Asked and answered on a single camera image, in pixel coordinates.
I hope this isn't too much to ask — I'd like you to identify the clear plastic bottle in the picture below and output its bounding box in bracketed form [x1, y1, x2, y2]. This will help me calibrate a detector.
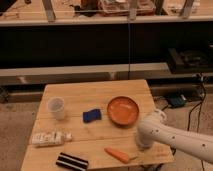
[31, 131, 72, 147]

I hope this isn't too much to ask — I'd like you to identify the black floor cable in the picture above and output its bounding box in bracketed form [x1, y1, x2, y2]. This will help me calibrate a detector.
[154, 74, 208, 171]

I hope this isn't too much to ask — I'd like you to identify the orange pepper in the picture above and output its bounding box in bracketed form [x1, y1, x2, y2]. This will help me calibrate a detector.
[104, 147, 137, 164]

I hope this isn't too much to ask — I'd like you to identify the blue power adapter box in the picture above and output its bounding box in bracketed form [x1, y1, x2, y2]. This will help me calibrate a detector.
[165, 94, 186, 108]

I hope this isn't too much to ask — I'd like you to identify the black white striped object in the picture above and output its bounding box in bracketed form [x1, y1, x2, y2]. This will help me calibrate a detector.
[56, 153, 89, 171]

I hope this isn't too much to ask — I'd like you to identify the translucent plastic cup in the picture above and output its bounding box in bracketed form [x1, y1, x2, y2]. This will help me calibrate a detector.
[47, 97, 65, 120]

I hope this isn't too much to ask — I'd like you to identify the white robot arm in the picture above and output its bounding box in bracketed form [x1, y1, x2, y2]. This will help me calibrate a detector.
[136, 109, 213, 164]

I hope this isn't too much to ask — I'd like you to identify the blue sponge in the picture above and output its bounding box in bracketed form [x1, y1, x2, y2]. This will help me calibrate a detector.
[83, 109, 102, 123]

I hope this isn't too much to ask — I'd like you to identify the orange plate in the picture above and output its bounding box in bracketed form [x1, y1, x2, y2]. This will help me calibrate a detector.
[107, 96, 139, 126]

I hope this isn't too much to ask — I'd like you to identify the wooden table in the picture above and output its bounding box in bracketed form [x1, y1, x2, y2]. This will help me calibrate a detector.
[21, 80, 174, 171]

